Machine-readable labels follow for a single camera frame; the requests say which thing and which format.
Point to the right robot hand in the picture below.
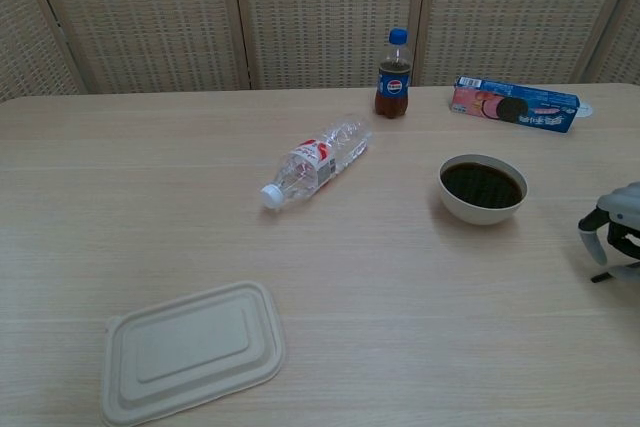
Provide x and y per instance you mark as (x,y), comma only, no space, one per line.
(622,202)

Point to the white bowl with dark interior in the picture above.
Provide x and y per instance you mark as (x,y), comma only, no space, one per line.
(480,217)

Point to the white round table grommet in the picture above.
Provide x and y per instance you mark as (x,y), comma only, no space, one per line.
(585,109)

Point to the blue cookie box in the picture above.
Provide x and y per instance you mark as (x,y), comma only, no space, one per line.
(515,104)

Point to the woven bamboo screen panel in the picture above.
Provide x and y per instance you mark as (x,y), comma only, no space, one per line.
(25,22)
(145,17)
(625,47)
(510,12)
(325,12)

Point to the cola bottle with blue cap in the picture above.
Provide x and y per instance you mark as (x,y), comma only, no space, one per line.
(392,92)

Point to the clear plastic water bottle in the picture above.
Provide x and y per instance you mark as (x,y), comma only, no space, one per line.
(315,167)

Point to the beige pulp food container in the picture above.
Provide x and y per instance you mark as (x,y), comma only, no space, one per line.
(190,347)

